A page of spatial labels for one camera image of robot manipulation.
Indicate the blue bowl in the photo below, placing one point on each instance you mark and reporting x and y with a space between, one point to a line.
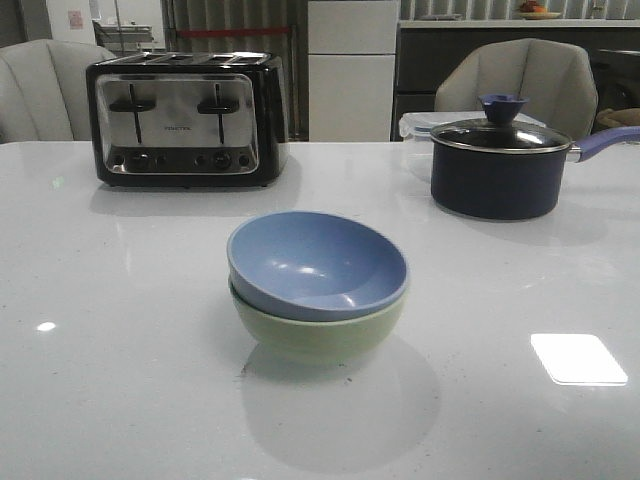
313 266

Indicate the green bowl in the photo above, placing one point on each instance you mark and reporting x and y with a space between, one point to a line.
318 343

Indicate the clear plastic food container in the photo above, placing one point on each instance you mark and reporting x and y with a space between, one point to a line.
416 126

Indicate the dark blue saucepan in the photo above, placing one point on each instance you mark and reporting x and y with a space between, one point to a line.
510 186

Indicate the white refrigerator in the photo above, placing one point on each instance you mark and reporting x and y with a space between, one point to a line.
351 67

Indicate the black and chrome toaster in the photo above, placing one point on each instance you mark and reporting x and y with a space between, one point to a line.
188 119

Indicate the glass pot lid blue knob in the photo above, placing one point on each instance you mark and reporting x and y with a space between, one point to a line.
498 131

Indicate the red barrier tape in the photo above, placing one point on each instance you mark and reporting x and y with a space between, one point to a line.
243 32

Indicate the metal cart in background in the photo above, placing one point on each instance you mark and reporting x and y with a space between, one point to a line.
124 37

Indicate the beige armchair right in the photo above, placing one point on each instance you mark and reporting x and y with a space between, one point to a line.
555 77

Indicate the beige armchair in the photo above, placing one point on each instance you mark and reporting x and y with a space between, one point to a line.
44 92
555 77

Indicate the fruit bowl on counter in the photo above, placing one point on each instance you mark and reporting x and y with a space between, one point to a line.
534 10

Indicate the beige armchair left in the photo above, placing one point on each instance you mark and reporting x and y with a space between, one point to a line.
44 92

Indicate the dark kitchen counter cabinet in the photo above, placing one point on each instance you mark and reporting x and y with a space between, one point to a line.
429 52

